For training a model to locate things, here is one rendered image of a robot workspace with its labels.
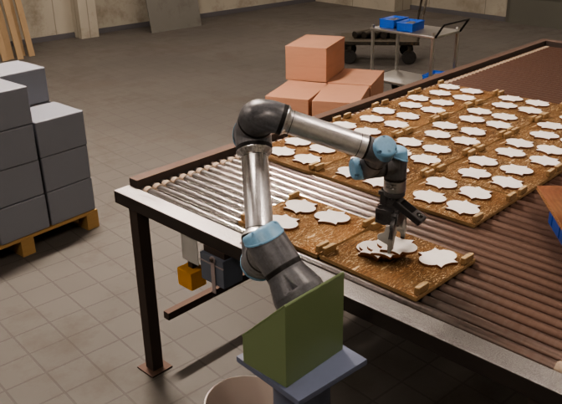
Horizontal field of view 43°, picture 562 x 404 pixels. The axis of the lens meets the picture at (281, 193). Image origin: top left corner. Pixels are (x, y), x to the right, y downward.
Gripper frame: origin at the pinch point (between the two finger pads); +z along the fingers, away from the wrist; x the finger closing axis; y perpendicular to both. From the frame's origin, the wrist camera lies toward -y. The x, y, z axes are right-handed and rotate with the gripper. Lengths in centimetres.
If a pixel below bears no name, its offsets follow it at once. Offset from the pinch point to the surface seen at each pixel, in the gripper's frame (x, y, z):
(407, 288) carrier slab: 16.4, -11.0, 5.1
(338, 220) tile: -15.0, 30.9, 4.1
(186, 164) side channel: -33, 121, 4
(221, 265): 17, 63, 17
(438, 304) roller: 17.8, -22.1, 7.0
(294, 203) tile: -20, 54, 4
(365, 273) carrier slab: 15.1, 4.7, 5.1
